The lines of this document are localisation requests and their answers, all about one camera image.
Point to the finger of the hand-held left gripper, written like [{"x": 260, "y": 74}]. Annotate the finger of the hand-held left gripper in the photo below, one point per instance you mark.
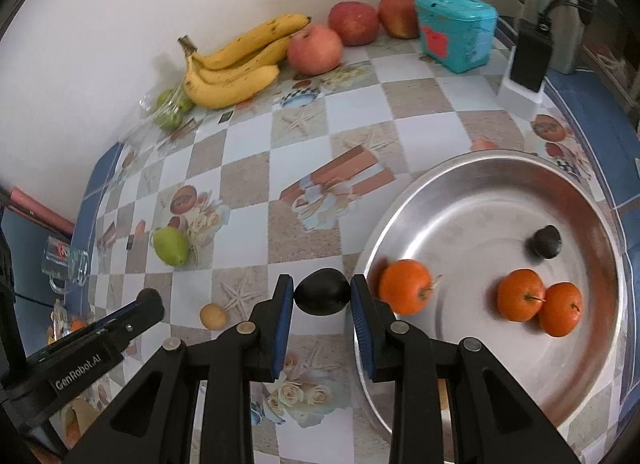
[{"x": 135, "y": 314}]

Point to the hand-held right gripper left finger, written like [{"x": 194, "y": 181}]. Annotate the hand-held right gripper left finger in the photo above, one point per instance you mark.
[{"x": 282, "y": 324}]

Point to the white charging stand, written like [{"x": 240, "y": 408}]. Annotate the white charging stand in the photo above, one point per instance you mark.
[{"x": 520, "y": 97}]

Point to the small brown round fruit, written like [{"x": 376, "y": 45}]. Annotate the small brown round fruit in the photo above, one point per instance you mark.
[{"x": 214, "y": 316}]

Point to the tangerine with long stem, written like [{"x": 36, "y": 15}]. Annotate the tangerine with long stem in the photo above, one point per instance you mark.
[{"x": 405, "y": 286}]

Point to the red peaches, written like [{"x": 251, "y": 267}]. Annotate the red peaches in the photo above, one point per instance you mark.
[{"x": 315, "y": 48}]

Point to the round metal tray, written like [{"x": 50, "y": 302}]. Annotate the round metal tray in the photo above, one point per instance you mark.
[{"x": 480, "y": 214}]

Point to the clear plastic fruit container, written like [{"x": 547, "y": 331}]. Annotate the clear plastic fruit container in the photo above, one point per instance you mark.
[{"x": 62, "y": 319}]

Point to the bagged green pear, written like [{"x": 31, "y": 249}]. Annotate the bagged green pear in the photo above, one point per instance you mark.
[
  {"x": 170, "y": 99},
  {"x": 167, "y": 117}
]

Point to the bunch of yellow bananas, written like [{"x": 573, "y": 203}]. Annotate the bunch of yellow bananas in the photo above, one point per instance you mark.
[{"x": 235, "y": 68}]

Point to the red apple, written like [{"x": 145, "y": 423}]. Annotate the red apple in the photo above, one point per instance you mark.
[
  {"x": 398, "y": 13},
  {"x": 352, "y": 22}
]

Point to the teal plastic box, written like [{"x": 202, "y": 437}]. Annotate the teal plastic box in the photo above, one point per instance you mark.
[{"x": 455, "y": 31}]

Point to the tangerine in plastic container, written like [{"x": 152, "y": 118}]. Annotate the tangerine in plastic container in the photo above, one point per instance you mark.
[{"x": 77, "y": 325}]

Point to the pink bar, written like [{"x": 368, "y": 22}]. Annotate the pink bar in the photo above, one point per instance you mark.
[{"x": 40, "y": 209}]

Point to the checkered printed tablecloth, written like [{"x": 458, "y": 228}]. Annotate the checkered printed tablecloth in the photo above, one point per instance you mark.
[{"x": 240, "y": 183}]

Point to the clear plastic bag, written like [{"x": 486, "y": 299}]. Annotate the clear plastic bag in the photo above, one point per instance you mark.
[{"x": 160, "y": 113}]

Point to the clear glass mug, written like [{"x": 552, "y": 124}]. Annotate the clear glass mug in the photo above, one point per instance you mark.
[{"x": 65, "y": 256}]

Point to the black power bank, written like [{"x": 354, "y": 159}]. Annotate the black power bank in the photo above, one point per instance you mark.
[{"x": 531, "y": 56}]

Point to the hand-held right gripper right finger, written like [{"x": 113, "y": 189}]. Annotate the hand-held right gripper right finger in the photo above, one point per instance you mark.
[{"x": 361, "y": 329}]

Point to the black plum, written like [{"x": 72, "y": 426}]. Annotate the black plum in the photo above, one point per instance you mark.
[
  {"x": 321, "y": 291},
  {"x": 545, "y": 242}
]

